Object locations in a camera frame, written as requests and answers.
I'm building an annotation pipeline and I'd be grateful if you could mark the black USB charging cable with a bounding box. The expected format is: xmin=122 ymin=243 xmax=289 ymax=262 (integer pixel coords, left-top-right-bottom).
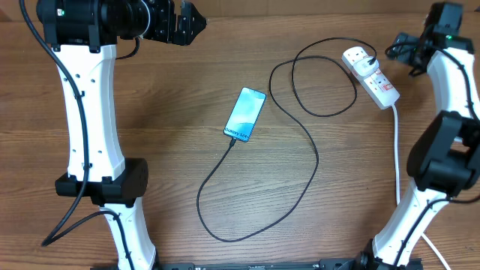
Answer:
xmin=195 ymin=36 xmax=378 ymax=244

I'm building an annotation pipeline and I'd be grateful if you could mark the white charger plug adapter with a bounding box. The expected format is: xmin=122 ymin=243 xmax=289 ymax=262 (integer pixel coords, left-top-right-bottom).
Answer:
xmin=352 ymin=56 xmax=380 ymax=80

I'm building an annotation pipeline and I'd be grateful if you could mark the white power extension strip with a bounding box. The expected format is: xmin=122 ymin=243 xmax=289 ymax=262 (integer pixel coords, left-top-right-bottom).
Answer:
xmin=342 ymin=46 xmax=400 ymax=110

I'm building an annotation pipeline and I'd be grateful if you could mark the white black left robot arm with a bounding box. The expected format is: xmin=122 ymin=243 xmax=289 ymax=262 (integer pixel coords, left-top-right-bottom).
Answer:
xmin=36 ymin=0 xmax=207 ymax=269

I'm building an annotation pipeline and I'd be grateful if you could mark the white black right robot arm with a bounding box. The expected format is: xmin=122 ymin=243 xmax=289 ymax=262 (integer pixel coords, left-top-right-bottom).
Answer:
xmin=341 ymin=1 xmax=479 ymax=269

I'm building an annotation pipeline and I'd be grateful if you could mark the blue Samsung Galaxy smartphone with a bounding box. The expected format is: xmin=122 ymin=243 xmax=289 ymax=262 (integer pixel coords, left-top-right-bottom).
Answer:
xmin=223 ymin=87 xmax=266 ymax=142

